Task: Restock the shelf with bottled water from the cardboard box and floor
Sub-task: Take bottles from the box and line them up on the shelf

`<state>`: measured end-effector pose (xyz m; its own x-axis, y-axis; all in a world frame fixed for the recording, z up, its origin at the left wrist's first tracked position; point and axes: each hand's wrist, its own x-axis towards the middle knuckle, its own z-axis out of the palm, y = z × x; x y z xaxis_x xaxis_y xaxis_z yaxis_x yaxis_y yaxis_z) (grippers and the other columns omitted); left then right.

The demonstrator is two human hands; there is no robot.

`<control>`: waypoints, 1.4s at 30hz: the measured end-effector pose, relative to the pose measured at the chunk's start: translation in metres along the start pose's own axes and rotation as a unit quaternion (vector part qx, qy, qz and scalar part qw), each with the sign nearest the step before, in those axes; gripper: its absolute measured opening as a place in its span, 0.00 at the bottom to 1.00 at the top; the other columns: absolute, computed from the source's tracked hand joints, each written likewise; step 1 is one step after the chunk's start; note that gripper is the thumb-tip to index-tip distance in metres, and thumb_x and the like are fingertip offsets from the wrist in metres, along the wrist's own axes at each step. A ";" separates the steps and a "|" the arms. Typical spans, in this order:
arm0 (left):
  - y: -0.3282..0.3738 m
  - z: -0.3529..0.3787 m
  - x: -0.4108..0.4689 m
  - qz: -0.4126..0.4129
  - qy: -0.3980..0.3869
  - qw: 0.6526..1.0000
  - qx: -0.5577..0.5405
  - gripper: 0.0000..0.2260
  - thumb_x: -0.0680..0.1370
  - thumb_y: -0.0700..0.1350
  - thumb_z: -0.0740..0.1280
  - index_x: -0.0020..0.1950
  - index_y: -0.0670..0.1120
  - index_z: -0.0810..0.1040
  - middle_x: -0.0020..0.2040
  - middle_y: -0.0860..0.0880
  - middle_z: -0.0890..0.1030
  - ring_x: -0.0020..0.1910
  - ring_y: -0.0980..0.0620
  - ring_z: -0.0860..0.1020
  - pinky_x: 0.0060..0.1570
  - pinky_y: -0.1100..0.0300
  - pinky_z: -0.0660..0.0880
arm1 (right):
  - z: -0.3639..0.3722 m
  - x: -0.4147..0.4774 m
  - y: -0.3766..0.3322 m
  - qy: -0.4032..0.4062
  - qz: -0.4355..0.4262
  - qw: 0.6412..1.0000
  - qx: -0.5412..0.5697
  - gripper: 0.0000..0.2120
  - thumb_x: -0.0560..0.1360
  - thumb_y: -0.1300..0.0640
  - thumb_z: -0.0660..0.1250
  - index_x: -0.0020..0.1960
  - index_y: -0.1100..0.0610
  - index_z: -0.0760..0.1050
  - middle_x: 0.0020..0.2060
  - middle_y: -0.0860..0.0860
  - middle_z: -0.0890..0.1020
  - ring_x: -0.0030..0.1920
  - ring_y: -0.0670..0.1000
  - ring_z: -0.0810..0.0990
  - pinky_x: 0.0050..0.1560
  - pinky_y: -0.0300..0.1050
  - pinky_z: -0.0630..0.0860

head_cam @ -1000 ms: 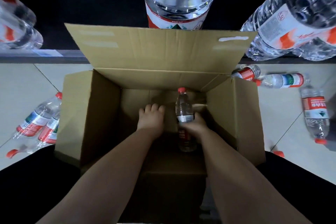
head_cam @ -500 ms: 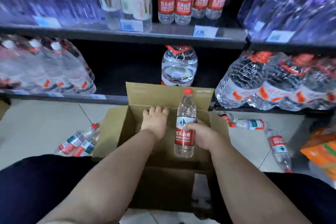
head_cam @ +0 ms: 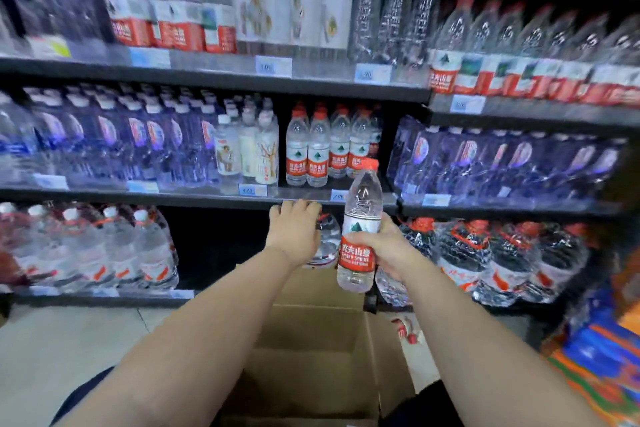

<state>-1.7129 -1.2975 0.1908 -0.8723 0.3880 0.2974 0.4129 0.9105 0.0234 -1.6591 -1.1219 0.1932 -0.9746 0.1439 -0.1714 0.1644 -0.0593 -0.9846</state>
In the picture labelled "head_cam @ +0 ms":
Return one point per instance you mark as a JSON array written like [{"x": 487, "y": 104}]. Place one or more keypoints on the colourful orange blue packaging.
[{"x": 600, "y": 356}]

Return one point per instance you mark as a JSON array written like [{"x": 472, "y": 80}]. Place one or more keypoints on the cluster of small red-cap bottles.
[{"x": 317, "y": 151}]

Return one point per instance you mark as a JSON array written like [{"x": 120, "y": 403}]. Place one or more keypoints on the person's left fingers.
[{"x": 296, "y": 211}]

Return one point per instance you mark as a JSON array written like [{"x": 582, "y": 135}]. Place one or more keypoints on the person's right hand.
[{"x": 397, "y": 254}]

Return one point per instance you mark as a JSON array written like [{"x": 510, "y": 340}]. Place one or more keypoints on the open brown cardboard box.
[{"x": 310, "y": 351}]

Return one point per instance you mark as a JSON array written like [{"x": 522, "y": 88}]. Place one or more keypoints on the row of blue-tinted bottles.
[
  {"x": 500, "y": 161},
  {"x": 115, "y": 141}
]

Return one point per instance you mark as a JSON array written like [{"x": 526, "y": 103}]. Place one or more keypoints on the black shelving unit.
[
  {"x": 525, "y": 121},
  {"x": 200, "y": 79}
]

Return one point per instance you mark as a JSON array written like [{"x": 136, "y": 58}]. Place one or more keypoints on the cluster of small white-label bottles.
[{"x": 247, "y": 151}]

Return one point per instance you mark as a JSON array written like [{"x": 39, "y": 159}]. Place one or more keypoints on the small red white object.
[{"x": 406, "y": 330}]

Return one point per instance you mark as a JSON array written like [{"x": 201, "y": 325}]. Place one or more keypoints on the clear ribbed bottle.
[
  {"x": 425, "y": 16},
  {"x": 365, "y": 11},
  {"x": 396, "y": 11}
]

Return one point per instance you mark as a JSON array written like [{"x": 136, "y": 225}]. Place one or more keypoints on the person's right forearm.
[{"x": 475, "y": 351}]

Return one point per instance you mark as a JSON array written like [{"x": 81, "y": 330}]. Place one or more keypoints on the red-label water bottle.
[{"x": 362, "y": 201}]

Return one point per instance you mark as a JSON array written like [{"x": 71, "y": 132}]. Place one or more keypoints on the row of tall white-label bottles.
[{"x": 280, "y": 11}]

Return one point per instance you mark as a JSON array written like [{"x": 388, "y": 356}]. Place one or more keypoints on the person's right thumb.
[{"x": 371, "y": 240}]

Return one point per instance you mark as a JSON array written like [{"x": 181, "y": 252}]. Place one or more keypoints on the row of white-cap water jugs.
[{"x": 100, "y": 251}]

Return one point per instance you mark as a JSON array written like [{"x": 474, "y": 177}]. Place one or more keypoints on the person's left hand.
[{"x": 292, "y": 236}]

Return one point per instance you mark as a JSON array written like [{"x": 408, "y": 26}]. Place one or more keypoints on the yellowish shelf price tag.
[{"x": 49, "y": 47}]

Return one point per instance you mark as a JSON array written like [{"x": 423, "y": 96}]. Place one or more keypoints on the row of red-cap mountain-print bottles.
[{"x": 520, "y": 66}]

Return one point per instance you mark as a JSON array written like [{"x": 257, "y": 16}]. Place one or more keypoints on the red-cap water jug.
[
  {"x": 462, "y": 251},
  {"x": 555, "y": 261},
  {"x": 417, "y": 236},
  {"x": 327, "y": 241},
  {"x": 510, "y": 266}
]

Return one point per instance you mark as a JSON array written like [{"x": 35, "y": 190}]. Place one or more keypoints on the white shelf price tag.
[
  {"x": 50, "y": 182},
  {"x": 468, "y": 104},
  {"x": 436, "y": 200},
  {"x": 273, "y": 66},
  {"x": 339, "y": 195},
  {"x": 182, "y": 294},
  {"x": 253, "y": 190},
  {"x": 372, "y": 74}
]

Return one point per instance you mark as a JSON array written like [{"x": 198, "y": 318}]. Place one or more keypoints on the person's left forearm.
[{"x": 190, "y": 341}]

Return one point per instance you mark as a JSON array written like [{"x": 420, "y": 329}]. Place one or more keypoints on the blue shelf price tag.
[
  {"x": 150, "y": 58},
  {"x": 142, "y": 187}
]

